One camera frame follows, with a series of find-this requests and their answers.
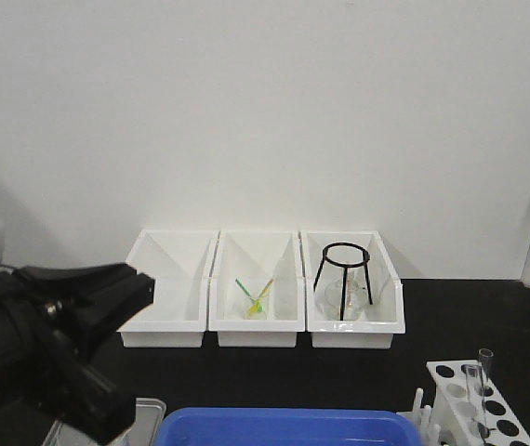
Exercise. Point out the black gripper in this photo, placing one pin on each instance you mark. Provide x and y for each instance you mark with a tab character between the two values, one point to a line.
80	306

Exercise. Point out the clear glass test tube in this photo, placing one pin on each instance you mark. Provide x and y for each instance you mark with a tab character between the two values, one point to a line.
485	358

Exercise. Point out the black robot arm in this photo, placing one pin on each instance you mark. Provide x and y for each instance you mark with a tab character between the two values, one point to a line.
60	383

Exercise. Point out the white test tube rack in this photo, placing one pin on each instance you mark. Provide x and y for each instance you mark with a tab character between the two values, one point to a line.
466	409

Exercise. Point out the left white storage bin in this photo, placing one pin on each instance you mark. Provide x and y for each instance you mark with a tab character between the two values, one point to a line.
181	262

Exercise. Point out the white storage bin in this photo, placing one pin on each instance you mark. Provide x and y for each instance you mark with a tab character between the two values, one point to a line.
379	324
181	262
257	292

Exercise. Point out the metal tray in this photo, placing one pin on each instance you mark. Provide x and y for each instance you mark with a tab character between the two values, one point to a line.
137	424

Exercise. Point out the blue plastic tray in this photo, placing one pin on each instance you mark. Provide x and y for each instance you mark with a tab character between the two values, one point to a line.
277	426

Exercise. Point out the green yellow droppers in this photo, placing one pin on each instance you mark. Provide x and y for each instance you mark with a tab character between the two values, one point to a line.
256	306

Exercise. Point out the middle white storage bin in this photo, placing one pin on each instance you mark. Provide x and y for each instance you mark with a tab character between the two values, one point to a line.
257	292

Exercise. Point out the round glass flask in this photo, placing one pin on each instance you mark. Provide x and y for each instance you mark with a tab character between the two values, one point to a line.
339	302

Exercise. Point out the right white storage bin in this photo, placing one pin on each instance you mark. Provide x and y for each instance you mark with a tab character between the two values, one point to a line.
379	324

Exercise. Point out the black metal tripod stand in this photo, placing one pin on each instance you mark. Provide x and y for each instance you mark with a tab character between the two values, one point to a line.
343	261

